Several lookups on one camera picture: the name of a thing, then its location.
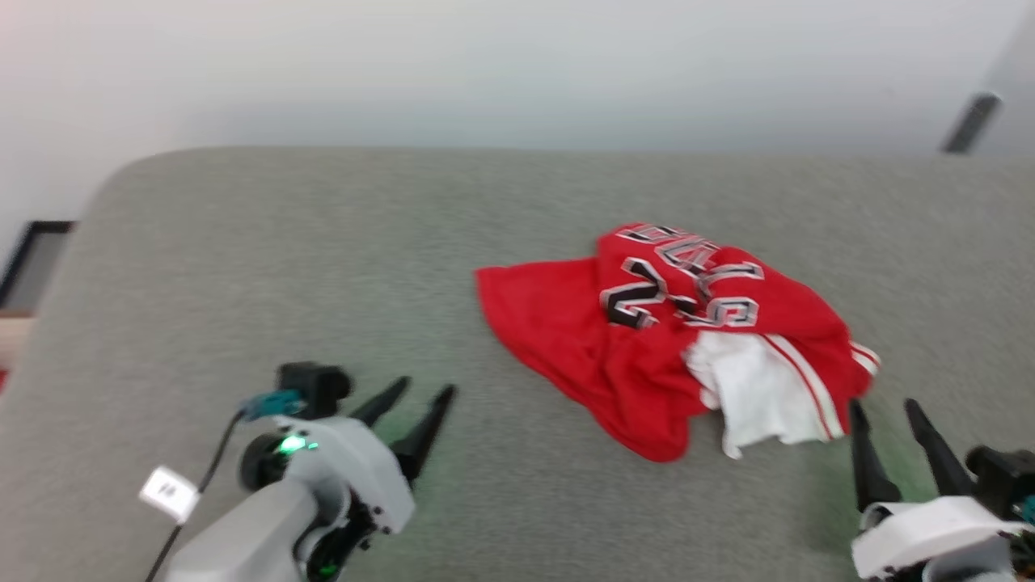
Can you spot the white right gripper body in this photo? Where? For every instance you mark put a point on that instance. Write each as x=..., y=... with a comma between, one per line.
x=922, y=525

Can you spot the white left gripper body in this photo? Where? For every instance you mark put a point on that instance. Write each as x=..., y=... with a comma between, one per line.
x=356, y=461

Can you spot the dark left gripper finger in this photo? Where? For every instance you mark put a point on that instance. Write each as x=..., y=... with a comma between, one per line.
x=424, y=436
x=380, y=404

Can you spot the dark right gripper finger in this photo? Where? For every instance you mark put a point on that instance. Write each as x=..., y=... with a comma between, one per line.
x=946, y=473
x=869, y=477

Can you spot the red basketball jersey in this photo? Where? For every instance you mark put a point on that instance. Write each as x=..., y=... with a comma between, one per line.
x=566, y=339

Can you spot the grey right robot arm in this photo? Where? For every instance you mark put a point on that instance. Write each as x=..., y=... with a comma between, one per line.
x=978, y=566

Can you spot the light grey slanted panel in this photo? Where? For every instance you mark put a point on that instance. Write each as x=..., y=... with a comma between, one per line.
x=1015, y=73

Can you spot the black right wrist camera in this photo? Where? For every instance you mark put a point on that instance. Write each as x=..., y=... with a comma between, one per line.
x=1003, y=477

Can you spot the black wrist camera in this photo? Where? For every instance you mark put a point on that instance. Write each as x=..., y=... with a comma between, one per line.
x=1003, y=477
x=315, y=388

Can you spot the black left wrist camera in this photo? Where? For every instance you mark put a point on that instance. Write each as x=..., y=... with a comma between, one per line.
x=315, y=388

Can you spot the black rectangular frame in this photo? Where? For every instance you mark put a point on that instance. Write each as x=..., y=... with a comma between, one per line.
x=24, y=242

